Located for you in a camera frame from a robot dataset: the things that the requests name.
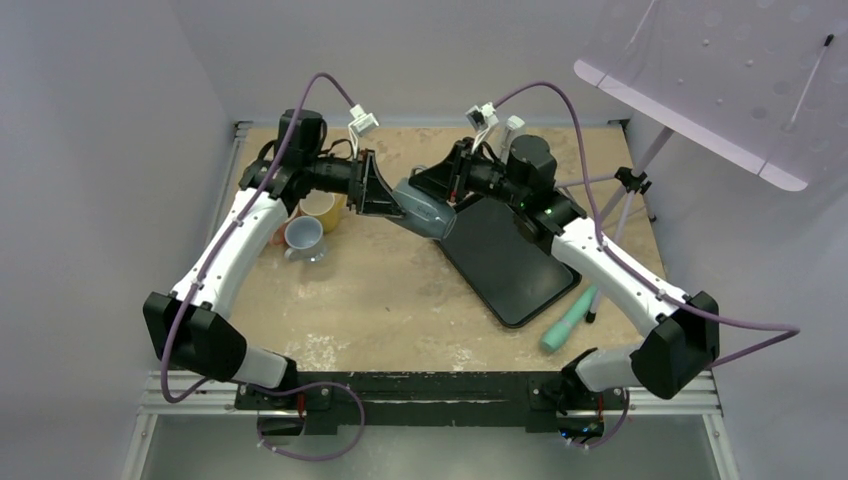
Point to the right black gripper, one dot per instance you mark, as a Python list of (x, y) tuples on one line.
[(451, 175)]

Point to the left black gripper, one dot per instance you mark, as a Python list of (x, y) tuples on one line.
[(371, 196)]

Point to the dark teal mug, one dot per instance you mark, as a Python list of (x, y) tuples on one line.
[(424, 215)]

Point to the yellow mug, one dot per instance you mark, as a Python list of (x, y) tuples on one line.
[(323, 206)]

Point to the light grey mug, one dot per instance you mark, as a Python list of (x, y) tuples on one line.
[(304, 237)]

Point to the pink mug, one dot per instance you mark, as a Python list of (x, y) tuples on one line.
[(278, 236)]

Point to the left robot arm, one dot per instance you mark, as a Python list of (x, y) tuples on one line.
[(188, 325)]

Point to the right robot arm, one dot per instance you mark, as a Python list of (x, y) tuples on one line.
[(680, 338)]

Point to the white metronome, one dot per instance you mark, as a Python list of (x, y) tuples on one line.
[(513, 127)]

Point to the black serving tray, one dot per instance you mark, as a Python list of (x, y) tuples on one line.
[(513, 278)]

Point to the teal bottle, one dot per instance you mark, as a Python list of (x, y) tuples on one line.
[(557, 335)]

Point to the tripod stand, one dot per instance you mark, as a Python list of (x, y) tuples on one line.
[(632, 184)]

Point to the white perforated board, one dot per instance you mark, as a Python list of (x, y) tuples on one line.
[(762, 84)]

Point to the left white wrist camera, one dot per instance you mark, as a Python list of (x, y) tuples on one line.
[(361, 124)]

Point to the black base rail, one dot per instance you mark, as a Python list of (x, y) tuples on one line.
[(537, 401)]

